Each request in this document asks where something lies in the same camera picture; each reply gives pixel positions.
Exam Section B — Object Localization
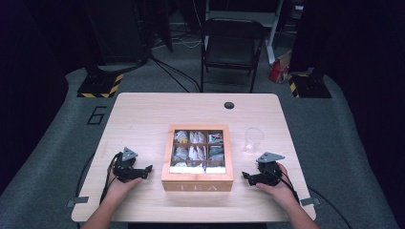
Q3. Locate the black folding chair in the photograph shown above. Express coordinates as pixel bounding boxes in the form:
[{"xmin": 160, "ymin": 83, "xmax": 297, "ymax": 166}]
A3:
[{"xmin": 200, "ymin": 17, "xmax": 266, "ymax": 94}]

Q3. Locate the hand-held gripper cable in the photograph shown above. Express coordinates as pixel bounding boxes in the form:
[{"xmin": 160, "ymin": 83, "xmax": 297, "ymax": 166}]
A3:
[
  {"xmin": 99, "ymin": 152, "xmax": 123, "ymax": 205},
  {"xmin": 276, "ymin": 163, "xmax": 352, "ymax": 229}
]

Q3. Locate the pile of tea bags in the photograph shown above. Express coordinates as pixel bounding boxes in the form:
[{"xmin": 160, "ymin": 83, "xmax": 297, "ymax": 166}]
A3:
[{"xmin": 171, "ymin": 130, "xmax": 225, "ymax": 175}]

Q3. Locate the clear glass cup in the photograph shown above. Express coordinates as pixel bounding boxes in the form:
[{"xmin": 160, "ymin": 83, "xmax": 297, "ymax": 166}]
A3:
[{"xmin": 243, "ymin": 127, "xmax": 266, "ymax": 155}]

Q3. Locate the person's left hand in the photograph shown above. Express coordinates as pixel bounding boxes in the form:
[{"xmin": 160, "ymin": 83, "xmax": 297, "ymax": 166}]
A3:
[{"xmin": 103, "ymin": 173, "xmax": 143, "ymax": 203}]

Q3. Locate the person's right hand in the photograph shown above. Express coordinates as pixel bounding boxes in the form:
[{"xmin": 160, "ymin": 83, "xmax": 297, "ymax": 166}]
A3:
[{"xmin": 255, "ymin": 162, "xmax": 299, "ymax": 209}]

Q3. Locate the black tape floor marking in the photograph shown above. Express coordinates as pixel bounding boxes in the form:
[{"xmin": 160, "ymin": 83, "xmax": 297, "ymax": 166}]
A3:
[{"xmin": 86, "ymin": 106, "xmax": 108, "ymax": 126}]

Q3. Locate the brown cardboard box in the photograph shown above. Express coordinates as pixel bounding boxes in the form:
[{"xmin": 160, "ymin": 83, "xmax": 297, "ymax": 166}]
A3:
[{"xmin": 276, "ymin": 50, "xmax": 293, "ymax": 70}]

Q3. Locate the striped black stand base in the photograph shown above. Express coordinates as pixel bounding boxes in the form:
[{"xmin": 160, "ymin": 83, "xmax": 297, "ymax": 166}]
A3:
[
  {"xmin": 76, "ymin": 72, "xmax": 124, "ymax": 99},
  {"xmin": 287, "ymin": 72, "xmax": 332, "ymax": 99}
]

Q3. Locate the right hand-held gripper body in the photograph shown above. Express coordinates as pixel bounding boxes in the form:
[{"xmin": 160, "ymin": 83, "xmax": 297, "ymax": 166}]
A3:
[{"xmin": 256, "ymin": 152, "xmax": 286, "ymax": 187}]

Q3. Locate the left hand-held gripper cable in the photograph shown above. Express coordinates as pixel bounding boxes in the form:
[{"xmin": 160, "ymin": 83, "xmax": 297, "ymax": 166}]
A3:
[{"xmin": 99, "ymin": 152, "xmax": 123, "ymax": 205}]

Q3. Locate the black floor cable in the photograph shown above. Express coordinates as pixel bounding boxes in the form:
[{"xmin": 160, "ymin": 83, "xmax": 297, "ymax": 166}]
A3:
[{"xmin": 149, "ymin": 54, "xmax": 201, "ymax": 94}]

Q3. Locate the right hand-held gripper cable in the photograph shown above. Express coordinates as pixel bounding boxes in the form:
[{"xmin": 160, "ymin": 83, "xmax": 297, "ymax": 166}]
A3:
[{"xmin": 276, "ymin": 163, "xmax": 352, "ymax": 229}]

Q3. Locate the grey tape strip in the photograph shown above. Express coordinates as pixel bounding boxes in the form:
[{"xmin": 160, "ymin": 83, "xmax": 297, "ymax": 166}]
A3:
[
  {"xmin": 300, "ymin": 198, "xmax": 321, "ymax": 207},
  {"xmin": 66, "ymin": 196, "xmax": 90, "ymax": 208}
]

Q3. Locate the wooden tea box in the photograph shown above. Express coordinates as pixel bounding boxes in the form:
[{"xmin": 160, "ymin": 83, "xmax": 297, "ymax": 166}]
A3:
[{"xmin": 160, "ymin": 124, "xmax": 234, "ymax": 193}]

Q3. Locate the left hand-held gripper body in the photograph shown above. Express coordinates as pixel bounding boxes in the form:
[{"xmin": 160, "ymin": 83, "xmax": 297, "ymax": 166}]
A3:
[{"xmin": 113, "ymin": 146, "xmax": 141, "ymax": 184}]

